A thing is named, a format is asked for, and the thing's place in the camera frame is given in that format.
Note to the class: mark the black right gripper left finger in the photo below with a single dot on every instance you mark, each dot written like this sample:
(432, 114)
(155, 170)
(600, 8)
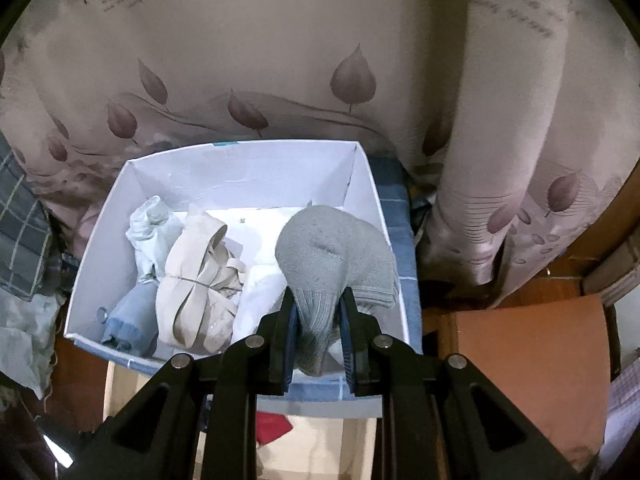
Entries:
(214, 424)

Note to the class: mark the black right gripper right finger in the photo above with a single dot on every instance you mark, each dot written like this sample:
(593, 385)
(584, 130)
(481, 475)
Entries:
(421, 433)

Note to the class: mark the beige garment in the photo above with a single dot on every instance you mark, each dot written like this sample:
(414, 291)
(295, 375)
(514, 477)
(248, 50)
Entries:
(195, 306)

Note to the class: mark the grey sock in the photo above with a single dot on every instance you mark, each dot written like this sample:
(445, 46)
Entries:
(374, 282)

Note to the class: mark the blue denim garment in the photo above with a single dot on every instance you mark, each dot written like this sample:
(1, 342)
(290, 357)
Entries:
(132, 325)

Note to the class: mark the light blue garment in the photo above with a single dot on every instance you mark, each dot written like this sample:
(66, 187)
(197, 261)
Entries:
(153, 230)

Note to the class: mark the red underwear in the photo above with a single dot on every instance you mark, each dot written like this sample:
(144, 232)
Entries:
(271, 427)

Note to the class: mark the wooden drawer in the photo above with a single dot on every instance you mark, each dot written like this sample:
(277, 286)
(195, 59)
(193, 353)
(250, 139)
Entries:
(316, 448)

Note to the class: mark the orange wooden stool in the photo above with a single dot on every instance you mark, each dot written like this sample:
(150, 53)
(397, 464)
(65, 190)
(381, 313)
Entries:
(551, 360)

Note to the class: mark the white cardboard box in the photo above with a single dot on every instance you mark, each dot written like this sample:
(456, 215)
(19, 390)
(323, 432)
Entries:
(251, 186)

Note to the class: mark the blue cloth covered nightstand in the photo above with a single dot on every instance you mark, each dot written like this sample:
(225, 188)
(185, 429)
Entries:
(325, 395)

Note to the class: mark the white checked cloth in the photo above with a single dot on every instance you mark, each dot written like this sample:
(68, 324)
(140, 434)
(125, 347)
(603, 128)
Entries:
(622, 418)

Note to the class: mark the white crumpled bag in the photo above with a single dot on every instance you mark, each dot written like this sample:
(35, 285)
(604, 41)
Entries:
(27, 340)

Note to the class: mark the green plaid blanket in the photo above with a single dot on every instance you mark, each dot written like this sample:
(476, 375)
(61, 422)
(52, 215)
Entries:
(26, 235)

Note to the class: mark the leaf pattern curtain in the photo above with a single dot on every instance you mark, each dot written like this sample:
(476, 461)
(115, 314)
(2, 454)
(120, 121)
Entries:
(518, 120)

